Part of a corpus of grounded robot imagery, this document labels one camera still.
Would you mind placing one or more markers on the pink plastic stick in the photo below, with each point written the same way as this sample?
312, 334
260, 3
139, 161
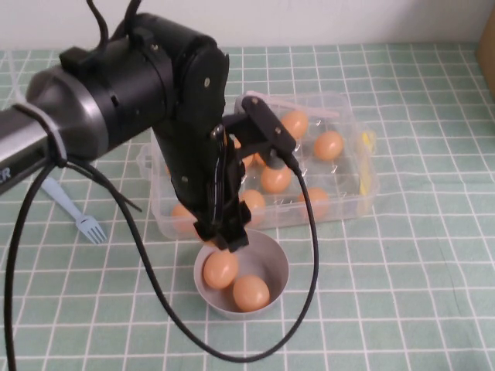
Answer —
309, 108

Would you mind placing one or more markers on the light blue plastic fork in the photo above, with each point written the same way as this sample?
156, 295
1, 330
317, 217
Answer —
83, 225

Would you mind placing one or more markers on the yellow plastic knife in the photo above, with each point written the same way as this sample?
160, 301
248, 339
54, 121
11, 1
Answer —
365, 185

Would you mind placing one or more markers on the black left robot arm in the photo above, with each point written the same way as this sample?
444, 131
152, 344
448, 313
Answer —
123, 92

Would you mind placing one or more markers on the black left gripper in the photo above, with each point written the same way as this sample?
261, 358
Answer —
224, 181

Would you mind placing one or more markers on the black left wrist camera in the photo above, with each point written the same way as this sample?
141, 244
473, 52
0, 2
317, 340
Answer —
267, 123

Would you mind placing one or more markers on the grey round bowl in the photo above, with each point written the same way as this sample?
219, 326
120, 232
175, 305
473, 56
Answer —
267, 251

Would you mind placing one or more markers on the white zip tie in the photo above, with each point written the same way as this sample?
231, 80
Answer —
54, 135

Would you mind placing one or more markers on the brown cardboard box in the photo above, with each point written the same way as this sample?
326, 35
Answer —
487, 58

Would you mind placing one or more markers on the green white grid tablecloth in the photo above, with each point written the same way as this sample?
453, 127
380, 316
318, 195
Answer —
386, 290

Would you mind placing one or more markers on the clear plastic egg box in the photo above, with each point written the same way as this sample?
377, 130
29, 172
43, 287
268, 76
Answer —
348, 116

